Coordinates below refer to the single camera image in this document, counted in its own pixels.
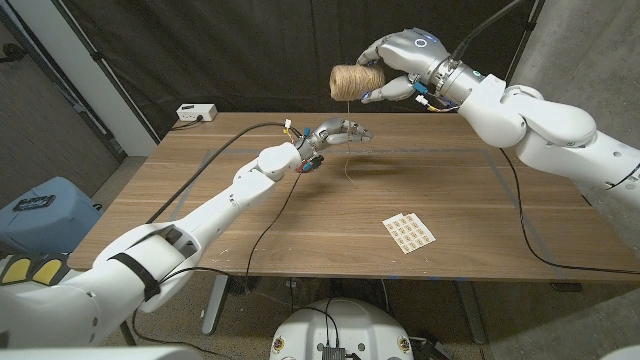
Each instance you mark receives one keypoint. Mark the jute twine spool with strand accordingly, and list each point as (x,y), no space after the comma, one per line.
(356,82)

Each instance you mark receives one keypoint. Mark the black backdrop curtain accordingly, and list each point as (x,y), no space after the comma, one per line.
(300,50)

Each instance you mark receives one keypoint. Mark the blue plastic bin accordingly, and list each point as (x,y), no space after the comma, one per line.
(60,225)

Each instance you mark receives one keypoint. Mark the grey tape outline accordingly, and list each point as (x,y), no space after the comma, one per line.
(532,225)

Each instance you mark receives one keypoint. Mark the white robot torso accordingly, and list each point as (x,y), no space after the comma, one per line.
(360,325)

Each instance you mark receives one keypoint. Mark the sticker sheet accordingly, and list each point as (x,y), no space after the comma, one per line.
(409,233)

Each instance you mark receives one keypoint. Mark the white power strip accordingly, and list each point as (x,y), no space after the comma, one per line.
(196,112)

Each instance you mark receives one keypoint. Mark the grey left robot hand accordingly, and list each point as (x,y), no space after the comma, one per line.
(332,132)

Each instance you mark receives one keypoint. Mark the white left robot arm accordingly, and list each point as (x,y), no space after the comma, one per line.
(225,210)

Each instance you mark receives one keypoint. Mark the black round ribbed object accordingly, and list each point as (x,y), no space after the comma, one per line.
(243,285)

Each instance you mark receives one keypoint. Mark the yellow foot pedal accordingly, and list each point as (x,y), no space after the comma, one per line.
(47,271)
(16,271)

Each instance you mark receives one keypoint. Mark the black backdrop stand pole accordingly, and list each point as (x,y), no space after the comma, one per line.
(97,57)
(525,40)

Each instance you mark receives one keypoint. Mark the metal table leg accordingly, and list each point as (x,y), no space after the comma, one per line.
(472,315)
(215,305)

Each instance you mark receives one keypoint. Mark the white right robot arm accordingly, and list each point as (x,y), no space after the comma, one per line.
(550,125)

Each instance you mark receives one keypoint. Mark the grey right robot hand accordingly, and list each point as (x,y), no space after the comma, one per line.
(415,52)

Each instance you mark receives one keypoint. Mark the grey hub on torso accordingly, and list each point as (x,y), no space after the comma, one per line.
(333,353)

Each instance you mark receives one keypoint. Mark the black door frame rail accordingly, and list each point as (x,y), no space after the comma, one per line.
(80,107)

